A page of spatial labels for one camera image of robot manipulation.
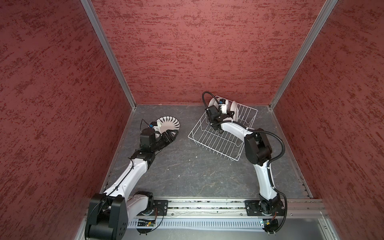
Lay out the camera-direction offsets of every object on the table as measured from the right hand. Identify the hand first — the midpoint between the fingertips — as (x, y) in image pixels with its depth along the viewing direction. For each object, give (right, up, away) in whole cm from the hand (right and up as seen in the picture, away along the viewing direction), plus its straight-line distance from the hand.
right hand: (231, 114), depth 96 cm
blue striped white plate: (-44, -6, +14) cm, 47 cm away
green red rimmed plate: (+2, +4, +1) cm, 5 cm away
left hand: (-35, -13, -13) cm, 39 cm away
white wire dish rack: (-6, -18, +2) cm, 19 cm away
